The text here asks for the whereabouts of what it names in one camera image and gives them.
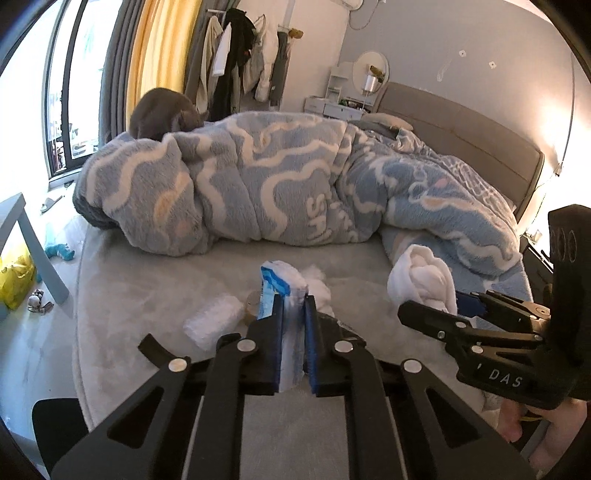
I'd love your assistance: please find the grey cat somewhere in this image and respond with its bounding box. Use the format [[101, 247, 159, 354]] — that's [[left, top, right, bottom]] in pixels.
[[127, 87, 204, 141]]

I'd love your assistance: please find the grey upholstered headboard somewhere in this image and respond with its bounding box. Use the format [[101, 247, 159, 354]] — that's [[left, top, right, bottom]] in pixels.
[[373, 82, 545, 220]]

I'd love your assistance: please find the brown cardboard tape roll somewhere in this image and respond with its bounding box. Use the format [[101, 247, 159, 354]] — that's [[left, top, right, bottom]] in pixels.
[[242, 291, 260, 326]]

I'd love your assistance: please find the grey bed sheet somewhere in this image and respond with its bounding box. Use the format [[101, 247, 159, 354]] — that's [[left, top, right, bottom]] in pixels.
[[74, 228, 499, 479]]

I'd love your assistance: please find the blue white fleece blanket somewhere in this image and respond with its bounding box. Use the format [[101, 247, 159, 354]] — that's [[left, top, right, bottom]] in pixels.
[[73, 112, 532, 300]]

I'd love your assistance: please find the yellow curtain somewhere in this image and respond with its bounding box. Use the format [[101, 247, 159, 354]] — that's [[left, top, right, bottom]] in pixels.
[[126, 0, 202, 125]]

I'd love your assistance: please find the grey curtain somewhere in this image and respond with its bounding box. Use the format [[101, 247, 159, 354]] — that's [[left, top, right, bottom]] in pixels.
[[98, 0, 144, 147]]

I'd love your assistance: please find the teal toy on floor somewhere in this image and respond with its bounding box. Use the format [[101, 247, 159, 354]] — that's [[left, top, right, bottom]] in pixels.
[[44, 243, 75, 262]]

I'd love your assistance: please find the light blue side table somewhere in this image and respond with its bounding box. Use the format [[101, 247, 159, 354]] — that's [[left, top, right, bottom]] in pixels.
[[0, 193, 69, 304]]

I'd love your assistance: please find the round vanity mirror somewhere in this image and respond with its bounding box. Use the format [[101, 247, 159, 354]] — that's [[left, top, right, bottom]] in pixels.
[[352, 51, 390, 97]]

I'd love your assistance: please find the yellow plastic bag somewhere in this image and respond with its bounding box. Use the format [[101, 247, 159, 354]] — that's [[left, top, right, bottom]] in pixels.
[[0, 253, 36, 310]]

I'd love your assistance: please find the person's right hand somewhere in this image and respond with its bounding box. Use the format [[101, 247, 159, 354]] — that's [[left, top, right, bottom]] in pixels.
[[496, 398, 587, 479]]

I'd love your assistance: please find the blue white tissue packet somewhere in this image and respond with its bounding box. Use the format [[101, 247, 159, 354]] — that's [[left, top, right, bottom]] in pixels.
[[257, 260, 308, 393]]

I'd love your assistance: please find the black framed window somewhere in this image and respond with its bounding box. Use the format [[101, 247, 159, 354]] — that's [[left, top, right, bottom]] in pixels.
[[42, 1, 121, 179]]

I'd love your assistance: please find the white cloth ball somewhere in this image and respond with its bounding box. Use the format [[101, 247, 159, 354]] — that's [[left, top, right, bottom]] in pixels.
[[387, 244, 458, 315]]

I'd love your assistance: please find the hanging clothes rack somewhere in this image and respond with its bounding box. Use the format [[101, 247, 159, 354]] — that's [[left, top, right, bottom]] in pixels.
[[183, 1, 304, 120]]

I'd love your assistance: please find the white dressing table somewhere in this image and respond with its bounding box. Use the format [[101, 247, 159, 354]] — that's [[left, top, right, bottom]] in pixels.
[[304, 62, 370, 121]]

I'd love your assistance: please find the white bubble wrap piece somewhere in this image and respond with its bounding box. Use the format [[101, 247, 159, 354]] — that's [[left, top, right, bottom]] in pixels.
[[182, 294, 245, 351]]

